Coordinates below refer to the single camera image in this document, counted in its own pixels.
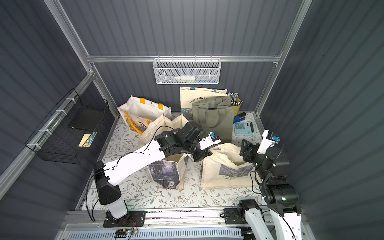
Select yellow sticky note pad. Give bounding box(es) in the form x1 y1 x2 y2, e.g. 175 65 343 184
78 134 92 148

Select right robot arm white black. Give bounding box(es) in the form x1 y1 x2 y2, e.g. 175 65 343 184
240 139 302 240

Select black wire wall basket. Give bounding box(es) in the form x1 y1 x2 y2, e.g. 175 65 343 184
25 89 111 165

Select black notebook in basket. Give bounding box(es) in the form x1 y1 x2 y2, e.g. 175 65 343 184
68 108 104 131

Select cream tote bag black lettering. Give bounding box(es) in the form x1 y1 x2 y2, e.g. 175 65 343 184
180 87 227 109

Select white bottle in basket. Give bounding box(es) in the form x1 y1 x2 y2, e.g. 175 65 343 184
174 76 196 82

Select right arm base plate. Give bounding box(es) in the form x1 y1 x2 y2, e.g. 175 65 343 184
220 208 247 225

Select small green circuit board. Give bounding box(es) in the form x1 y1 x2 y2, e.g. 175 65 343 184
114 229 135 240

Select light blue calculator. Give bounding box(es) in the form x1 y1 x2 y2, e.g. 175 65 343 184
234 121 257 136

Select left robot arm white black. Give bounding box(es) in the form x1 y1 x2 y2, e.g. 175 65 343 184
93 121 221 220

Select white tote bag yellow handles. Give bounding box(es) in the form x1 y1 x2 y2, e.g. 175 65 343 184
117 96 172 134

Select yellow pen holder cup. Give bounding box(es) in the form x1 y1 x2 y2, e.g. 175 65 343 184
227 92 242 116

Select white wire mesh basket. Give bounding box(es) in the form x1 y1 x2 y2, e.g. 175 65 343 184
153 58 222 85

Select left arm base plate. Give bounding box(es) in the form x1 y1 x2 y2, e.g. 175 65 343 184
103 211 146 228

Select open cream canvas bag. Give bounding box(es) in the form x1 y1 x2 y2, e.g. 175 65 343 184
139 115 190 191

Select floral table mat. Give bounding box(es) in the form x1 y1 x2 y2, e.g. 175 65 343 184
102 118 265 209

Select cream canvas bag painting print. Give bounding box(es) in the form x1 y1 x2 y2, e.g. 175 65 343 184
201 143 254 190

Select olive green tote bag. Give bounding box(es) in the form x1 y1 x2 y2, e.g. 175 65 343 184
192 96 234 143

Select blue stapler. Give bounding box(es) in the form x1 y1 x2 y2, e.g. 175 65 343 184
234 112 246 123

